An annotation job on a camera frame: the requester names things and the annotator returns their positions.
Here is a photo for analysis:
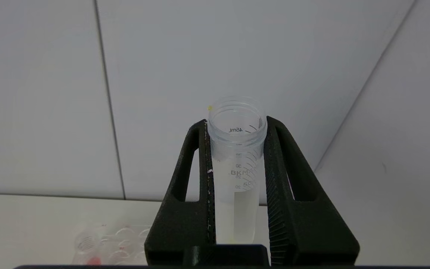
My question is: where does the test tube with red liquid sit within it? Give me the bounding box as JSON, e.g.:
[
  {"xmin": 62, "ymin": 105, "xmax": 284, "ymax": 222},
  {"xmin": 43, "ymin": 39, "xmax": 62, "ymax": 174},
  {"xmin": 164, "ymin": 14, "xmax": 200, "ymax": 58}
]
[{"xmin": 75, "ymin": 232, "xmax": 104, "ymax": 266}]

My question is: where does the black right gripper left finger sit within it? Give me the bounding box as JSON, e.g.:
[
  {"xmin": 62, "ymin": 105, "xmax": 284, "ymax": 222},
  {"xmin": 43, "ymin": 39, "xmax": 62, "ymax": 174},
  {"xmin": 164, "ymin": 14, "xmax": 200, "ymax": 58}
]
[{"xmin": 144, "ymin": 120, "xmax": 216, "ymax": 264}]

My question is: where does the test tube with yellow pigment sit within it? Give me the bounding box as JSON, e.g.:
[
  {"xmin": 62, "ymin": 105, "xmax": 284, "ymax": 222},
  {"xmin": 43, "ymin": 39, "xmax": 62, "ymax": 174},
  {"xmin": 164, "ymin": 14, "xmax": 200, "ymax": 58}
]
[{"xmin": 206, "ymin": 96, "xmax": 268, "ymax": 245}]

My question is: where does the clear acrylic test tube rack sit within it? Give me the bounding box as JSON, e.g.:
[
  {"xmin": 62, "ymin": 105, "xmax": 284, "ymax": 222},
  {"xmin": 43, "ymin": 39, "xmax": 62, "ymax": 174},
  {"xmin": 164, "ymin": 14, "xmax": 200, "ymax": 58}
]
[{"xmin": 72, "ymin": 224, "xmax": 153, "ymax": 266}]

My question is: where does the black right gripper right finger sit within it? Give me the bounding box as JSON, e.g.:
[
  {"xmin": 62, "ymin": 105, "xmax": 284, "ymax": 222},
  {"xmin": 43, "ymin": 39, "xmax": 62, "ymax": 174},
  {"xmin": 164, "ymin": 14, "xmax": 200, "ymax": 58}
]
[{"xmin": 264, "ymin": 116, "xmax": 360, "ymax": 265}]

